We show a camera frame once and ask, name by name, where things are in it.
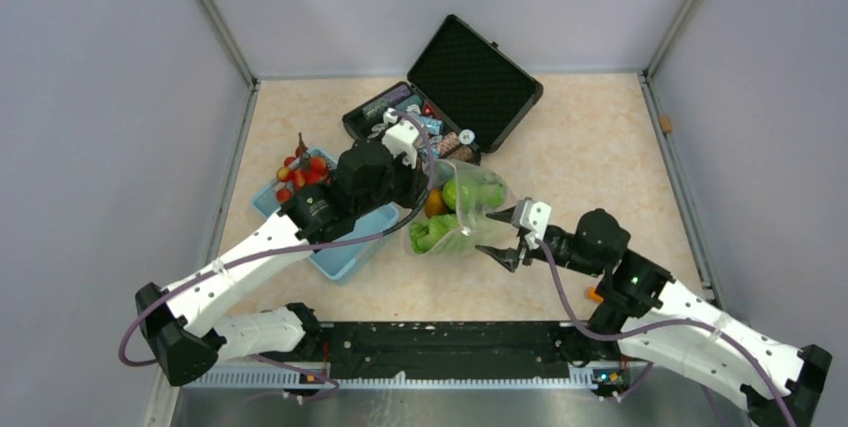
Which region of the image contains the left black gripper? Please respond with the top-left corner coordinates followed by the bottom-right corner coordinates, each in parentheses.
top-left (355, 145), bottom-right (432, 217)

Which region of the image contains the green apple toy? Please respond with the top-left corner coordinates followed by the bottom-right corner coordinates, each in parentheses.
top-left (441, 176), bottom-right (506, 212)

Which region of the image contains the clear zip top bag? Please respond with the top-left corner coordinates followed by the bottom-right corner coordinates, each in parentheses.
top-left (401, 159), bottom-right (517, 257)

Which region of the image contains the orange brown fruit toy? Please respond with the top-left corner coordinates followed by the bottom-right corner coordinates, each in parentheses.
top-left (424, 189), bottom-right (450, 218)

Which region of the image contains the green napa cabbage toy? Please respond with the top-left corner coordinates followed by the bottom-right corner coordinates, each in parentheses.
top-left (405, 213), bottom-right (492, 256)

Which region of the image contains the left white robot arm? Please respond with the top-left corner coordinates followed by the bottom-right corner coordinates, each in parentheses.
top-left (119, 137), bottom-right (429, 387)

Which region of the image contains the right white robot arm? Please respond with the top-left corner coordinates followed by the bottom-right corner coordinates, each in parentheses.
top-left (481, 198), bottom-right (832, 426)

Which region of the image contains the red cherry tomato bunch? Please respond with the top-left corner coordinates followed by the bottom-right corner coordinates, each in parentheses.
top-left (275, 133), bottom-right (330, 204)

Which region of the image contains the light blue plastic basket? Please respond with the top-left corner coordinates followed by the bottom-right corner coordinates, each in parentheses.
top-left (251, 147), bottom-right (402, 286)

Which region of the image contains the orange marker pen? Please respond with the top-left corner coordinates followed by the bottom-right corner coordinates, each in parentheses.
top-left (586, 287), bottom-right (604, 304)

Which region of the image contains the white single poker chip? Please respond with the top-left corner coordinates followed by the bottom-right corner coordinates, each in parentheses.
top-left (457, 129), bottom-right (476, 145)

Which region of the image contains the black poker chip case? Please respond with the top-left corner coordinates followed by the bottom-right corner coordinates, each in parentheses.
top-left (342, 14), bottom-right (544, 161)

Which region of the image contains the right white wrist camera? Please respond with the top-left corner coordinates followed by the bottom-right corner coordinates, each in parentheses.
top-left (511, 197), bottom-right (552, 245)

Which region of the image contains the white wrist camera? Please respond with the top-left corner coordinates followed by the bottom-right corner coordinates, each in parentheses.
top-left (381, 108), bottom-right (426, 168)
top-left (511, 197), bottom-right (552, 245)

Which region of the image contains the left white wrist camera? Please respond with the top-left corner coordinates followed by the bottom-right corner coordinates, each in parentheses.
top-left (381, 108), bottom-right (426, 168)

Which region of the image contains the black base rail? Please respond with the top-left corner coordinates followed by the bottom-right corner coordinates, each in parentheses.
top-left (291, 321), bottom-right (654, 382)

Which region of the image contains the white cable duct strip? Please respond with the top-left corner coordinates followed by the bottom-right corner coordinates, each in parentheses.
top-left (187, 366), bottom-right (598, 390)

